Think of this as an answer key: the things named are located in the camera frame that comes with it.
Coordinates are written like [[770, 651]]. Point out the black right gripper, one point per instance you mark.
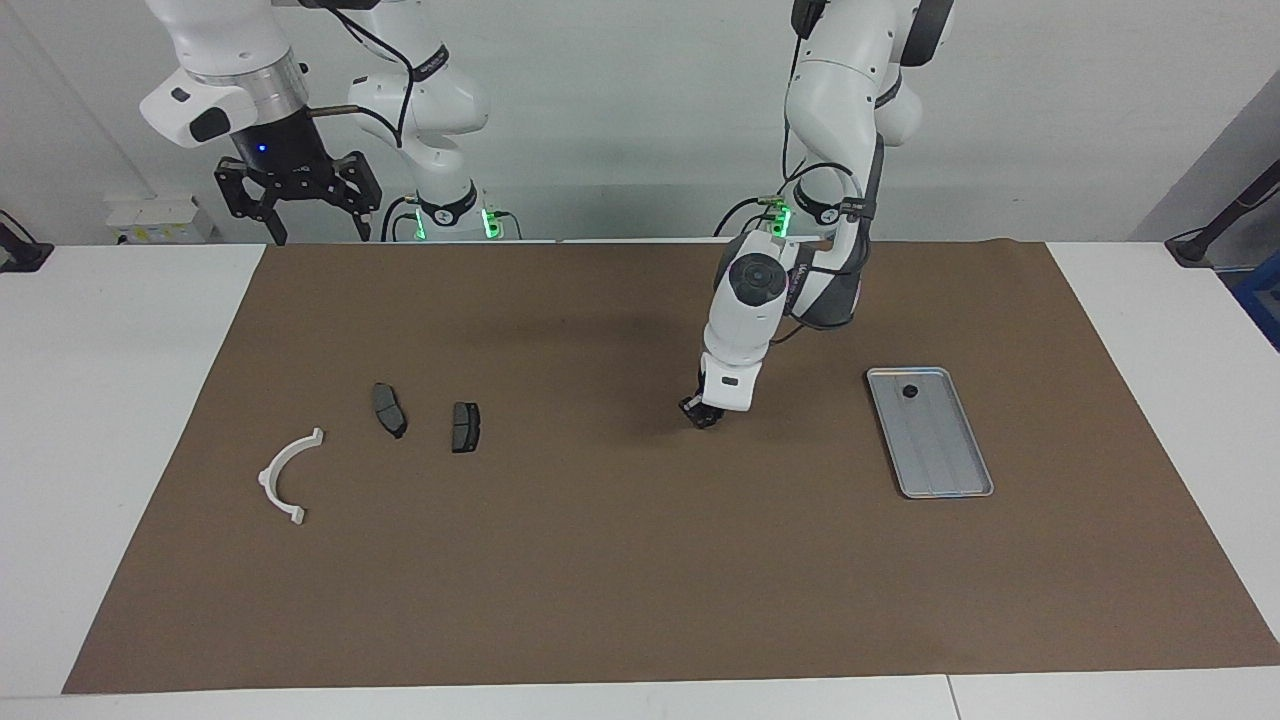
[[285, 150]]

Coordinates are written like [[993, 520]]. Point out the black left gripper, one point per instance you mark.
[[700, 392]]

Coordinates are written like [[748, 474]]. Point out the large black bearing gear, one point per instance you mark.
[[708, 420]]

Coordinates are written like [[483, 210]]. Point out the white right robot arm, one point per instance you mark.
[[225, 40]]

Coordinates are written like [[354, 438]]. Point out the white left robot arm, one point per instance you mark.
[[840, 80]]

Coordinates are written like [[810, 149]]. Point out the silver metal tray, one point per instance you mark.
[[945, 465]]

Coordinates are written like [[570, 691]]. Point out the white power strip box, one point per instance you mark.
[[150, 215]]

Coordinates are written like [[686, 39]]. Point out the brown table mat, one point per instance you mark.
[[640, 560]]

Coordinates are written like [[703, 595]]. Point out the rectangular dark brake pad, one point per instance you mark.
[[465, 428]]

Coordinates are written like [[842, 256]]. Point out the curved dark brake pad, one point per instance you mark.
[[388, 410]]

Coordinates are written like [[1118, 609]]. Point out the blue crate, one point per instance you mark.
[[1262, 300]]

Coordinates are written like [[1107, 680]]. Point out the black clamp mount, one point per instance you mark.
[[20, 255]]

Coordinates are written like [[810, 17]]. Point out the white semicircular bracket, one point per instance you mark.
[[268, 480]]

